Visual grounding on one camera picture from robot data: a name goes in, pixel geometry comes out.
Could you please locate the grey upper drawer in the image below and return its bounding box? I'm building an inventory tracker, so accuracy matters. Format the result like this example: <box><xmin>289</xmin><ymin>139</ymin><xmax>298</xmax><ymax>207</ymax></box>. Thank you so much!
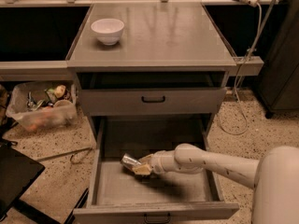
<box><xmin>78</xmin><ymin>88</ymin><xmax>226</xmax><ymax>116</ymax></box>

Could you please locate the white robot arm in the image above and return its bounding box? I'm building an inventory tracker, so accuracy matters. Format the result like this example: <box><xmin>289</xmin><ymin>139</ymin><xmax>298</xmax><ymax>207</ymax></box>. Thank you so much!
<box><xmin>133</xmin><ymin>143</ymin><xmax>299</xmax><ymax>224</ymax></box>

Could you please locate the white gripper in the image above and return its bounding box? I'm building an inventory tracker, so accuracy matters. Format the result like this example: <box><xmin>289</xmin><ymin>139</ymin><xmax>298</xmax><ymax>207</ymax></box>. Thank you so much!
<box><xmin>133</xmin><ymin>150</ymin><xmax>175</xmax><ymax>175</ymax></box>

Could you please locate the dark cabinet on wheels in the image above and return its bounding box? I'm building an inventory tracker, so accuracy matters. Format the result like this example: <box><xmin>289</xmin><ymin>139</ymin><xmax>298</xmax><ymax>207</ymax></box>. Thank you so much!
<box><xmin>254</xmin><ymin>0</ymin><xmax>299</xmax><ymax>119</ymax></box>

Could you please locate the white cable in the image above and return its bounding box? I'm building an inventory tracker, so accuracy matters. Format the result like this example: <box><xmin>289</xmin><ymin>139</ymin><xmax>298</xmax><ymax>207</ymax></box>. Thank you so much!
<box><xmin>217</xmin><ymin>2</ymin><xmax>263</xmax><ymax>136</ymax></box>

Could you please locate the open grey lower drawer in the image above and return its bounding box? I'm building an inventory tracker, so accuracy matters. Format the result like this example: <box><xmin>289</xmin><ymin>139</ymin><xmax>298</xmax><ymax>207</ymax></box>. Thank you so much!
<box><xmin>74</xmin><ymin>118</ymin><xmax>239</xmax><ymax>224</ymax></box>

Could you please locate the white ceramic bowl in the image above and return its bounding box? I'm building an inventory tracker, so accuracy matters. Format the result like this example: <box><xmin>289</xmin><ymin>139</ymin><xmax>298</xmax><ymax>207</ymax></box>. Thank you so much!
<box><xmin>91</xmin><ymin>19</ymin><xmax>124</xmax><ymax>46</ymax></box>

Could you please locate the clear plastic bin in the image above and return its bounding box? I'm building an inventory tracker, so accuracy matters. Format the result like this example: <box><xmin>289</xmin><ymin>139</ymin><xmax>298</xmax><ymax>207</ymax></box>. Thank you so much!
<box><xmin>6</xmin><ymin>81</ymin><xmax>78</xmax><ymax>132</ymax></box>

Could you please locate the crushed silver redbull can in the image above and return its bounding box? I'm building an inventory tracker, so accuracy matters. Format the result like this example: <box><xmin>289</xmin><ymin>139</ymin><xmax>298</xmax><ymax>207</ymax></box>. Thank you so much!
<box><xmin>121</xmin><ymin>153</ymin><xmax>141</xmax><ymax>171</ymax></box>

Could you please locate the grey drawer cabinet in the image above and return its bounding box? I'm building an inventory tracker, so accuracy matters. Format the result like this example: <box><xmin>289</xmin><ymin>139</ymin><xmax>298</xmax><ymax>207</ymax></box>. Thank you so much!
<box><xmin>67</xmin><ymin>2</ymin><xmax>235</xmax><ymax>132</ymax></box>

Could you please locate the black flat panel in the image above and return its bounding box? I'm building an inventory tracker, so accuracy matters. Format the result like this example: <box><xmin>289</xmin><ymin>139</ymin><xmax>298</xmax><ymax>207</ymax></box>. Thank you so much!
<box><xmin>0</xmin><ymin>145</ymin><xmax>45</xmax><ymax>217</ymax></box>

